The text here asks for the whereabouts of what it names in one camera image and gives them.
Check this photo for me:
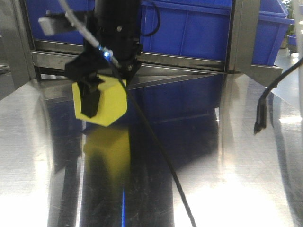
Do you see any blue plastic bin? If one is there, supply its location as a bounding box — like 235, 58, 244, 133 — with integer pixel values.
252, 0, 294, 66
140, 0, 232, 61
26, 0, 96, 44

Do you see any white camera box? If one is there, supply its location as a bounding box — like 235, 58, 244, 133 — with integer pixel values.
38, 10, 73, 36

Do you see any black dangling cable right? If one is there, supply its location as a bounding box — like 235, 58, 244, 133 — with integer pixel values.
253, 55, 303, 135

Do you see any yellow foam block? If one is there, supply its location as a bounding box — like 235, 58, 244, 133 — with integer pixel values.
71, 74, 127, 127

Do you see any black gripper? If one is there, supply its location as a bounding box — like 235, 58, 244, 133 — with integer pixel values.
64, 0, 142, 117

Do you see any stainless steel shelf frame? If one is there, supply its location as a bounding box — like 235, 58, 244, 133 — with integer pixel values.
0, 0, 283, 90

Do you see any blue plastic bin right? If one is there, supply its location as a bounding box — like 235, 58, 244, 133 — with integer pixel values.
252, 0, 294, 66

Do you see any blue plastic bin middle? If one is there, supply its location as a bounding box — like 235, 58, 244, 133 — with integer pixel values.
140, 0, 232, 61

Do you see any blue plastic bin left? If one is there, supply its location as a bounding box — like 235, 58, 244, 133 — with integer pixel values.
26, 0, 96, 44

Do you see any silver cable with connector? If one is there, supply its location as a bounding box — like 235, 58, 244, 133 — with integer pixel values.
58, 0, 119, 65

